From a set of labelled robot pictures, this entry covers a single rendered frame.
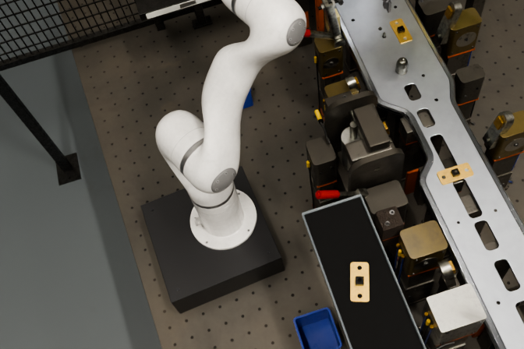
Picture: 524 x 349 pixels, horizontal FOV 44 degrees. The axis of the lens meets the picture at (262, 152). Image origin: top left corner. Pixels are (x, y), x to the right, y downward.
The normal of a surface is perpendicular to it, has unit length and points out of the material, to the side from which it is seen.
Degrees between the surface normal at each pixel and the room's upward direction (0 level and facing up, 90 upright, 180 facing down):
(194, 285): 2
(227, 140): 63
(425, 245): 0
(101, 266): 0
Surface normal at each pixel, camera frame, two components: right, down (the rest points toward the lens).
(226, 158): 0.67, 0.18
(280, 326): -0.11, -0.49
